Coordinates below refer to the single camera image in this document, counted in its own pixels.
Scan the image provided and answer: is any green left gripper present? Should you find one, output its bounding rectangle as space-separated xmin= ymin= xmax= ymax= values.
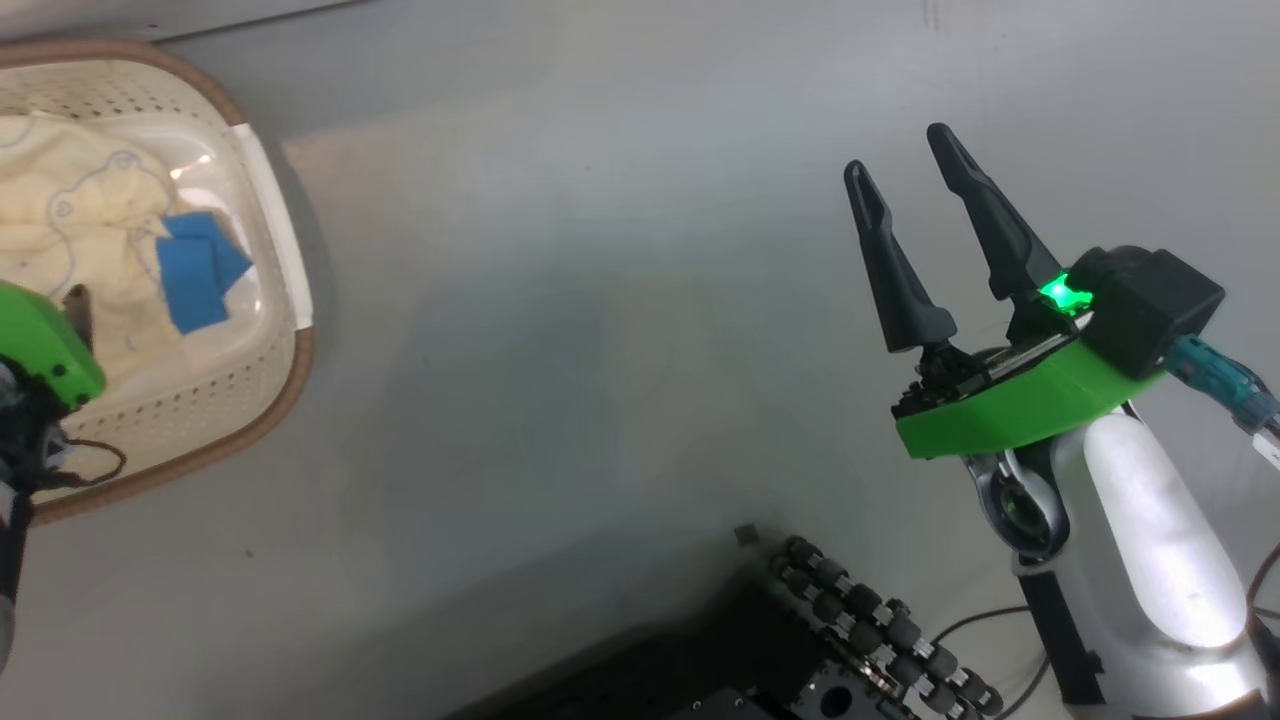
xmin=0 ymin=280 xmax=108 ymax=411

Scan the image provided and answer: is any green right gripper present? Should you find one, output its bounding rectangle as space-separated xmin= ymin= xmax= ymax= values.
xmin=843 ymin=122 xmax=1168 ymax=462

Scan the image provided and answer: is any cream bear print garment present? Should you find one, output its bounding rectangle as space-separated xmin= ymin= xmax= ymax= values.
xmin=0 ymin=110 xmax=204 ymax=388

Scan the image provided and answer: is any blue cloth garment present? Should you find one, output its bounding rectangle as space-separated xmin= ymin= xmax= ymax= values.
xmin=155 ymin=210 xmax=254 ymax=337

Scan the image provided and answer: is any cream perforated laundry basket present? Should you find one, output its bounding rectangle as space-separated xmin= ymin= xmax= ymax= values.
xmin=0 ymin=39 xmax=316 ymax=527

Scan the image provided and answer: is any teal camera cable connector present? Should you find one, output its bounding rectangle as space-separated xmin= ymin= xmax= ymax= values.
xmin=1163 ymin=334 xmax=1280 ymax=473

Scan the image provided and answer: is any thin black base cable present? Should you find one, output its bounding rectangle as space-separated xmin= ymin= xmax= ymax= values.
xmin=928 ymin=540 xmax=1280 ymax=720

